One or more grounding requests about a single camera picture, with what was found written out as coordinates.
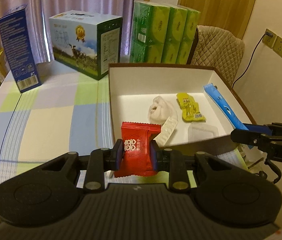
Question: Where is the blue sachet stick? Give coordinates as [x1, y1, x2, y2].
[203, 83, 255, 135]

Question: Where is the clear plastic case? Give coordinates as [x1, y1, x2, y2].
[188, 122, 219, 142]

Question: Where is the red candy packet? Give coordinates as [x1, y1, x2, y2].
[114, 122, 161, 178]

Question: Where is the yellow snack packet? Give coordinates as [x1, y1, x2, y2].
[176, 93, 206, 122]

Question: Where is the white bag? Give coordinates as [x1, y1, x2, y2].
[148, 96, 178, 125]

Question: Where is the white green small box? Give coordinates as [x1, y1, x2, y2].
[216, 148, 248, 171]

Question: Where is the brown white cardboard box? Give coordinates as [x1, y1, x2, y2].
[108, 63, 255, 155]

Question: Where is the beige quilted chair cover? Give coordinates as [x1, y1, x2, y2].
[191, 25, 245, 85]

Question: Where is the milk carton box with cow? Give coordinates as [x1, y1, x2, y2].
[49, 10, 123, 80]

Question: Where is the wooden door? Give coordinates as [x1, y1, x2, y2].
[178, 0, 255, 39]

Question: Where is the green tissue pack bundle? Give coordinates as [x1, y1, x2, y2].
[130, 1, 201, 64]

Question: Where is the tall blue box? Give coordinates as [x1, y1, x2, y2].
[0, 4, 42, 93]

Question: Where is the black power cable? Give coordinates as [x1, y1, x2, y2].
[231, 33, 268, 88]

